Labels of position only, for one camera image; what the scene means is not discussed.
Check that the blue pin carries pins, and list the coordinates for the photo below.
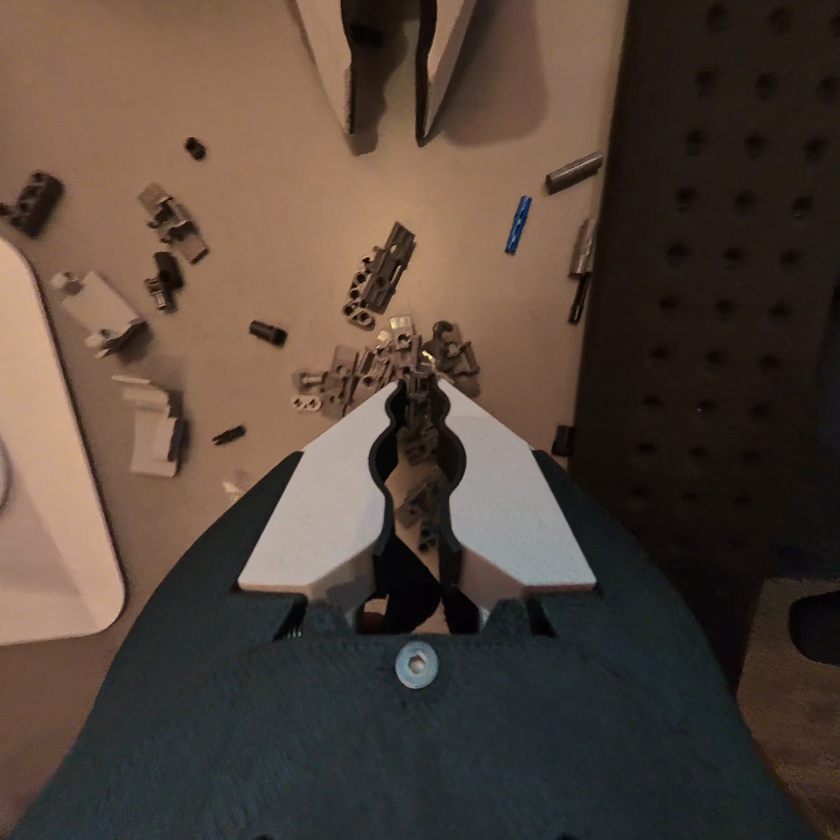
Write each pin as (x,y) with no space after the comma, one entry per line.
(518,224)

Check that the light grey small connector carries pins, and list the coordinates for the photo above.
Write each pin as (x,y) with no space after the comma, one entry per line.
(308,379)

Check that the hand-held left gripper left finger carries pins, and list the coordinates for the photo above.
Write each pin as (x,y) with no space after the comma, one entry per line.
(315,525)

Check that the light grey short beam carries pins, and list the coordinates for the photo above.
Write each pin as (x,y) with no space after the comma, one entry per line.
(305,401)

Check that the single grey track link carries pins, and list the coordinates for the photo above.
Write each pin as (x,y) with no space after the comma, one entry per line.
(174,223)
(420,400)
(390,256)

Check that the black short connector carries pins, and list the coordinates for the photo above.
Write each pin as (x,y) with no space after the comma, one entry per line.
(268,333)

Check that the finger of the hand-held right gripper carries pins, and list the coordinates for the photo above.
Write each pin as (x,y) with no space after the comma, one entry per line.
(453,39)
(325,46)

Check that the light grey curved panel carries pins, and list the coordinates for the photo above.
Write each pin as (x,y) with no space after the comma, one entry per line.
(98,315)

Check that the black small block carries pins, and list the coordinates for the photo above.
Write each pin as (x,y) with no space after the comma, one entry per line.
(563,441)

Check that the black grey cross connector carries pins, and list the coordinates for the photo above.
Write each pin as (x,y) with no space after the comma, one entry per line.
(164,281)

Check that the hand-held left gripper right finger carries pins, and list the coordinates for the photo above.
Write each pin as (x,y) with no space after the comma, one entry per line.
(518,525)

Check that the black long pin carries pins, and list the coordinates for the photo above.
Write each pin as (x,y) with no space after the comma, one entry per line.
(579,298)

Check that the black rounded object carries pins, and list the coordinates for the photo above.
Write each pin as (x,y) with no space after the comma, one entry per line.
(820,627)

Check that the black perforated panel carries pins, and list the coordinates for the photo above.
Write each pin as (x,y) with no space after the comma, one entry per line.
(709,328)

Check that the dark grey angled beam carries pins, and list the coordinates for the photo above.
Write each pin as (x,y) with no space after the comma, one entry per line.
(33,200)

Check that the white lamp base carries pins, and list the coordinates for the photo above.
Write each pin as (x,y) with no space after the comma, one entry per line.
(46,492)

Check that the grey tube connector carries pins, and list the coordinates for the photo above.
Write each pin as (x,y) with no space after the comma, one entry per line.
(583,246)
(574,172)

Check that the pile of grey track links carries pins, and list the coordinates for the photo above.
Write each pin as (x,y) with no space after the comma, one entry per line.
(358,374)

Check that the light grey curved block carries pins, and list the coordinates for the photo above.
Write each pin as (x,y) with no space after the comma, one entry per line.
(154,426)

